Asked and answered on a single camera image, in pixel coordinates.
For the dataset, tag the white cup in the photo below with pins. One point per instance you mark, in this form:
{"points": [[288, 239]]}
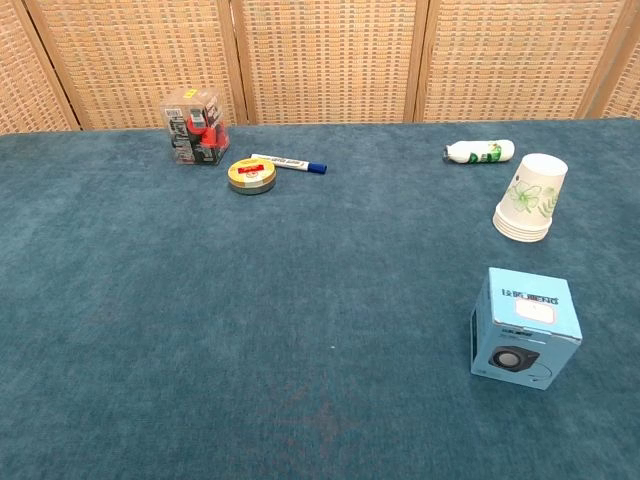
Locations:
{"points": [[532, 195]]}

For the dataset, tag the white marker blue cap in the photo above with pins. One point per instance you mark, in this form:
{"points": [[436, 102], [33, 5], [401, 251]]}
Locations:
{"points": [[282, 161]]}

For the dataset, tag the round yellow tin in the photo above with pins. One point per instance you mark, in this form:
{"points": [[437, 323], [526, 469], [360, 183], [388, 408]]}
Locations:
{"points": [[251, 175]]}

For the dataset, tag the blue carpet table cover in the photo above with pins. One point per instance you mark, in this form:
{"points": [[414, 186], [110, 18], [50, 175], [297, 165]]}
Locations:
{"points": [[250, 310]]}

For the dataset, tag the clear plastic box red toy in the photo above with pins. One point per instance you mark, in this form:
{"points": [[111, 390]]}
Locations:
{"points": [[195, 130]]}

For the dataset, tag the wicker folding screen panel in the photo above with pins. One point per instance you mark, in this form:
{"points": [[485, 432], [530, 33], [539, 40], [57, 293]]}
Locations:
{"points": [[140, 50], [330, 60], [515, 60], [625, 95], [20, 75]]}

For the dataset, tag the white bottle green label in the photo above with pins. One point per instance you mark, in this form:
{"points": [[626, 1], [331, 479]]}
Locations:
{"points": [[480, 151]]}

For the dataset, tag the light blue speaker box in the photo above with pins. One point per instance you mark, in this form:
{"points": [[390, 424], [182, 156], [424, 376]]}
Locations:
{"points": [[530, 310]]}

